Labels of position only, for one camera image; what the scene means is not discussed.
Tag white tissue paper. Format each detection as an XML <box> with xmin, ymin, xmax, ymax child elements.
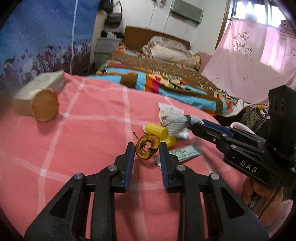
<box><xmin>175</xmin><ymin>129</ymin><xmax>190</xmax><ymax>140</ymax></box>

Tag orange trash bin white rim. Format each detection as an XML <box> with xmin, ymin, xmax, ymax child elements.
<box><xmin>229</xmin><ymin>121</ymin><xmax>255</xmax><ymax>134</ymax></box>

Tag green white ointment packet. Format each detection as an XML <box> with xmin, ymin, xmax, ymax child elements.
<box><xmin>168</xmin><ymin>144</ymin><xmax>203</xmax><ymax>163</ymax></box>

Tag yellow plastic bottle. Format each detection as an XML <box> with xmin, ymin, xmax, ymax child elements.
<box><xmin>160</xmin><ymin>136</ymin><xmax>177</xmax><ymax>149</ymax></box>

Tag grey hanging tote bag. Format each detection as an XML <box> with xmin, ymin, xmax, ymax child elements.
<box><xmin>105</xmin><ymin>1</ymin><xmax>122</xmax><ymax>28</ymax></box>

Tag thick old book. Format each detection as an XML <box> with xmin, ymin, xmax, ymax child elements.
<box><xmin>13</xmin><ymin>70</ymin><xmax>65</xmax><ymax>116</ymax></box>

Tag beige medicine sachet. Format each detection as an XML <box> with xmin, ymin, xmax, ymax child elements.
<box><xmin>158</xmin><ymin>102</ymin><xmax>184</xmax><ymax>124</ymax></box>

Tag pink hanging sheet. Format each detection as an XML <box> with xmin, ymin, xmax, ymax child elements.
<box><xmin>202</xmin><ymin>18</ymin><xmax>295</xmax><ymax>104</ymax></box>

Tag person right hand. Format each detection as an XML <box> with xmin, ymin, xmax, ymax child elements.
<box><xmin>241</xmin><ymin>177</ymin><xmax>293</xmax><ymax>231</ymax></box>

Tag black mesh fan guard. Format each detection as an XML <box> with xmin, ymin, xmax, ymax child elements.
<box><xmin>240</xmin><ymin>104</ymin><xmax>269</xmax><ymax>133</ymax></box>

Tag green wall panel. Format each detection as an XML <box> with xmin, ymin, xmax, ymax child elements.
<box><xmin>170</xmin><ymin>0</ymin><xmax>204</xmax><ymax>24</ymax></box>

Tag colourful striped bed quilt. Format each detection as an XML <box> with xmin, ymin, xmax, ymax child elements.
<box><xmin>95</xmin><ymin>45</ymin><xmax>248</xmax><ymax>117</ymax></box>

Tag black hanging bag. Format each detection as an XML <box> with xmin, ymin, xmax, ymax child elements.
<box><xmin>98</xmin><ymin>0</ymin><xmax>113</xmax><ymax>14</ymax></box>

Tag beige floral pillow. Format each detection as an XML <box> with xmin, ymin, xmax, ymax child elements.
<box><xmin>142</xmin><ymin>36</ymin><xmax>201</xmax><ymax>71</ymax></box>

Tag grey sock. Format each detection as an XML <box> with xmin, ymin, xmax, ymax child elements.
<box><xmin>162</xmin><ymin>114</ymin><xmax>204</xmax><ymax>136</ymax></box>

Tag pink checked blanket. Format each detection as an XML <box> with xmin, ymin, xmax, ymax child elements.
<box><xmin>0</xmin><ymin>71</ymin><xmax>248</xmax><ymax>241</ymax></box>

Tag wooden headboard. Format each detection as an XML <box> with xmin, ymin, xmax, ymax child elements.
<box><xmin>123</xmin><ymin>26</ymin><xmax>191</xmax><ymax>50</ymax></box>

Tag blue fabric wardrobe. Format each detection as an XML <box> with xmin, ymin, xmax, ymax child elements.
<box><xmin>1</xmin><ymin>0</ymin><xmax>100</xmax><ymax>95</ymax></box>

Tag yellow plastic cap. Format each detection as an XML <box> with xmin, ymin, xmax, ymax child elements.
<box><xmin>143</xmin><ymin>123</ymin><xmax>168</xmax><ymax>140</ymax></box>

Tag round brown paper container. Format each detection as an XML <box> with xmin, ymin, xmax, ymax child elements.
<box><xmin>31</xmin><ymin>88</ymin><xmax>59</xmax><ymax>123</ymax></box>

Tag brown dried fruit ring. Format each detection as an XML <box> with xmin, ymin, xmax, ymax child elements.
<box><xmin>132</xmin><ymin>131</ymin><xmax>161</xmax><ymax>161</ymax></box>

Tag grey nightstand drawers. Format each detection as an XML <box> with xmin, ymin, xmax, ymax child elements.
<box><xmin>94</xmin><ymin>37</ymin><xmax>121</xmax><ymax>68</ymax></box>

